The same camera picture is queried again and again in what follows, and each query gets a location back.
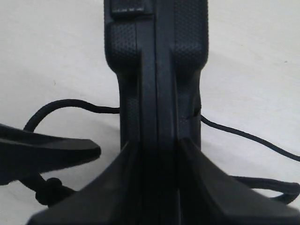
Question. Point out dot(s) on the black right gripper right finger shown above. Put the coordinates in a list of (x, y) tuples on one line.
[(208, 196)]

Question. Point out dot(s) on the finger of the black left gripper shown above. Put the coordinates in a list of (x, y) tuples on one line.
[(14, 134), (19, 160)]

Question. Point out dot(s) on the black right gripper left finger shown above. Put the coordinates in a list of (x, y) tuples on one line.
[(113, 198)]

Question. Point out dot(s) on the black plastic case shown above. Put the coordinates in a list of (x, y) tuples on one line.
[(157, 49)]

